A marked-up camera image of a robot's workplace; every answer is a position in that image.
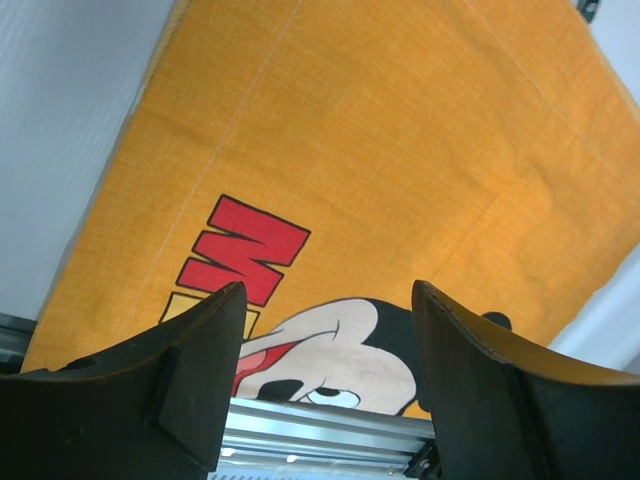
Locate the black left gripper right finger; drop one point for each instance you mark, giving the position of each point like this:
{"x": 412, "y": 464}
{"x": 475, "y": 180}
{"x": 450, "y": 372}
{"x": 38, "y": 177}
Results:
{"x": 503, "y": 407}

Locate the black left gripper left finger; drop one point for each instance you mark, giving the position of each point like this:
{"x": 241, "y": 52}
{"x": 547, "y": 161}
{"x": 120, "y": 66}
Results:
{"x": 151, "y": 407}

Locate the orange cartoon print cloth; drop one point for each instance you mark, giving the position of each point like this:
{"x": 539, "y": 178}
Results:
{"x": 327, "y": 155}

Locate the fork with teal handle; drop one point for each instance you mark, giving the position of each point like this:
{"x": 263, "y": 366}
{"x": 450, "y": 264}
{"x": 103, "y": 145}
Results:
{"x": 587, "y": 9}

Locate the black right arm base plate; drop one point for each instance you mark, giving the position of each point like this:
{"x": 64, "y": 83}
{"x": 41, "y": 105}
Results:
{"x": 425, "y": 464}

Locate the aluminium mounting rail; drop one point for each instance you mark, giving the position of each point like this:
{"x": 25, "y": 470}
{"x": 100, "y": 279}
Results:
{"x": 260, "y": 434}

